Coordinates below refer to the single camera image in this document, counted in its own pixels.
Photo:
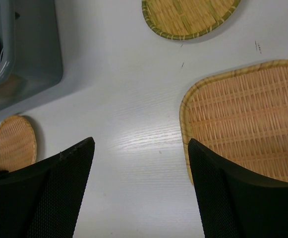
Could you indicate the round yellow-green woven tray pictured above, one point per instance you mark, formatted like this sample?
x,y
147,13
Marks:
x,y
182,20

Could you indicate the round orange woven tray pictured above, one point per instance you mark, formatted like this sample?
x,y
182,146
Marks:
x,y
18,145

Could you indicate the rounded tan woven tray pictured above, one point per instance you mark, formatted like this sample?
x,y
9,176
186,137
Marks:
x,y
242,115

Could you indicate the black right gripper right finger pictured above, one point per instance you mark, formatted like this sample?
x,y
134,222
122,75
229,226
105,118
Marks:
x,y
235,202

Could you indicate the grey plastic bin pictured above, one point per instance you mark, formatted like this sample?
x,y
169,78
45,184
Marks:
x,y
30,54

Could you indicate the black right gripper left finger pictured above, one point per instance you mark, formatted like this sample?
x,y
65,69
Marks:
x,y
43,200

